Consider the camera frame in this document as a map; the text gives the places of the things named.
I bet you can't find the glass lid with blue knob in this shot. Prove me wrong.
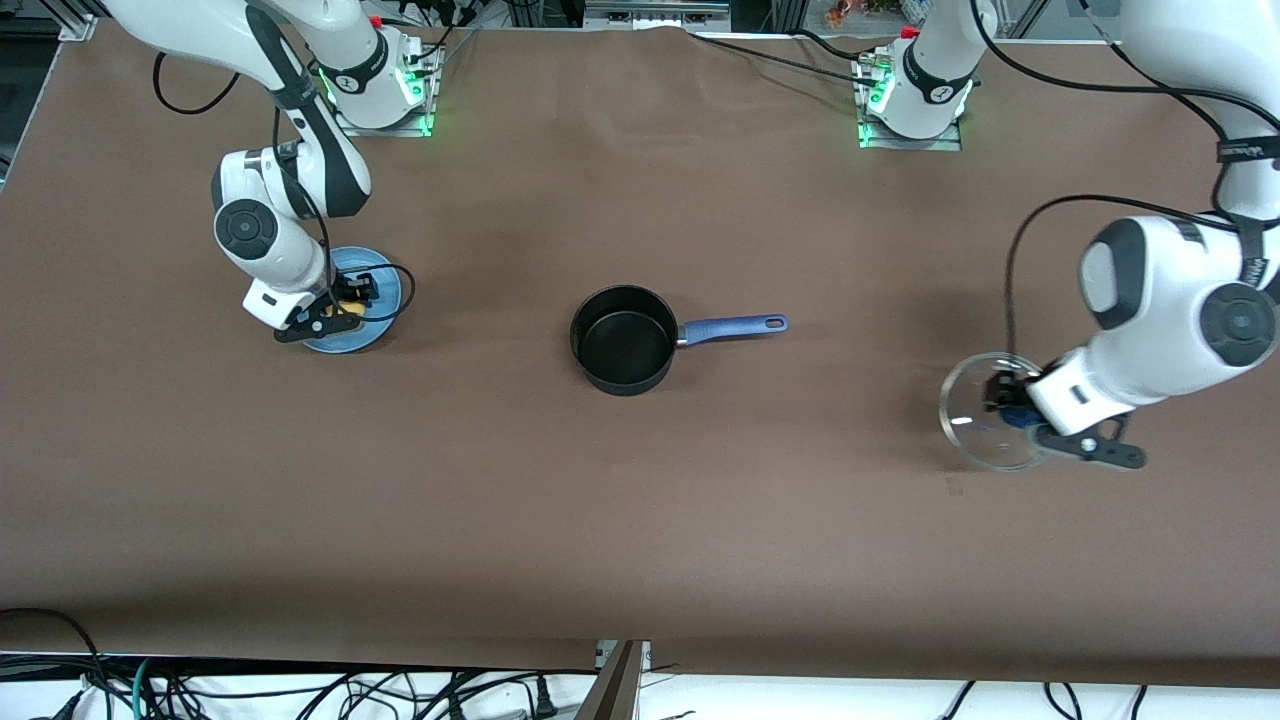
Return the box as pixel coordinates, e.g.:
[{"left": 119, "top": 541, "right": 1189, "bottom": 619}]
[{"left": 939, "top": 352, "right": 1053, "bottom": 472}]

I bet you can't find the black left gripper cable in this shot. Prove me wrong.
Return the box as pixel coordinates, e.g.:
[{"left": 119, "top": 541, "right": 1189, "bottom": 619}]
[{"left": 1003, "top": 194, "right": 1247, "bottom": 373}]

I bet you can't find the black right arm cable loop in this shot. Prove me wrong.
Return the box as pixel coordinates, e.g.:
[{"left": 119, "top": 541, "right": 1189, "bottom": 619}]
[{"left": 152, "top": 50, "right": 244, "bottom": 116}]

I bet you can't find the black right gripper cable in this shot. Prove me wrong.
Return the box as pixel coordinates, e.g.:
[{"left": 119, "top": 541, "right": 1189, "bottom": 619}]
[{"left": 272, "top": 100, "right": 418, "bottom": 327}]

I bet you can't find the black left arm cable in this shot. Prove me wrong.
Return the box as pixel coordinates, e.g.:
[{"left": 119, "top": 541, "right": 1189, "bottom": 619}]
[{"left": 968, "top": 0, "right": 1280, "bottom": 137}]

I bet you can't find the black pot with blue handle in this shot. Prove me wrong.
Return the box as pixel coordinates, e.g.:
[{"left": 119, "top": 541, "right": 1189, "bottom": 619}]
[{"left": 570, "top": 285, "right": 791, "bottom": 397}]

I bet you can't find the black cable across table edge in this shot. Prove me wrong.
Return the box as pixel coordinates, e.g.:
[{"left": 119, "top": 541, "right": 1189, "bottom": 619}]
[{"left": 685, "top": 28, "right": 883, "bottom": 87}]

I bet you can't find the black looping floor cable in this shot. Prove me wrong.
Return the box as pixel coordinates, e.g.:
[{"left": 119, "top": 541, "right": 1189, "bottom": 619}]
[{"left": 0, "top": 607, "right": 113, "bottom": 720}]

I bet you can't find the aluminium frame rail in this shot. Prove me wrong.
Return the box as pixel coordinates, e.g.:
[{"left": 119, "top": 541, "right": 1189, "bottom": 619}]
[{"left": 584, "top": 0, "right": 733, "bottom": 31}]

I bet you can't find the brown table cover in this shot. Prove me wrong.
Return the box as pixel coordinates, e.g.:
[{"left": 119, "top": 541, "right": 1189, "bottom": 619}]
[{"left": 0, "top": 20, "right": 1280, "bottom": 689}]

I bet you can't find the green floor cable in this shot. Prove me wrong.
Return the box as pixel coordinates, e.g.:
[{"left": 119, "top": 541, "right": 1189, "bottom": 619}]
[{"left": 132, "top": 657, "right": 163, "bottom": 720}]

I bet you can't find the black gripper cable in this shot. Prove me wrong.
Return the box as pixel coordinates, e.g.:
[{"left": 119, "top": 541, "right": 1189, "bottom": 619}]
[
  {"left": 272, "top": 100, "right": 418, "bottom": 327},
  {"left": 1003, "top": 194, "right": 1247, "bottom": 373}
]

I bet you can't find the black cable with plug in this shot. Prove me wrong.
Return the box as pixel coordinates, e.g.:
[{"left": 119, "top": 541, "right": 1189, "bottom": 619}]
[{"left": 440, "top": 672, "right": 558, "bottom": 720}]

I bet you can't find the aluminium frame post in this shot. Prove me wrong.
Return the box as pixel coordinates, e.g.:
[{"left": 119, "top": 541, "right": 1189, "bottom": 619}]
[{"left": 574, "top": 640, "right": 653, "bottom": 720}]

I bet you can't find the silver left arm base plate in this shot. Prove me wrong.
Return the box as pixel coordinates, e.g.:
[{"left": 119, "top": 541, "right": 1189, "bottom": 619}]
[{"left": 853, "top": 50, "right": 967, "bottom": 152}]

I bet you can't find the light blue round plate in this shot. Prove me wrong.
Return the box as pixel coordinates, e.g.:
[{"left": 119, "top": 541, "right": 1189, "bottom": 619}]
[{"left": 299, "top": 246, "right": 404, "bottom": 355}]

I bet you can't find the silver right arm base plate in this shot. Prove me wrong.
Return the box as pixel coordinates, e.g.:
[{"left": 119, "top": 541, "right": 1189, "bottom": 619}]
[{"left": 333, "top": 38, "right": 447, "bottom": 139}]

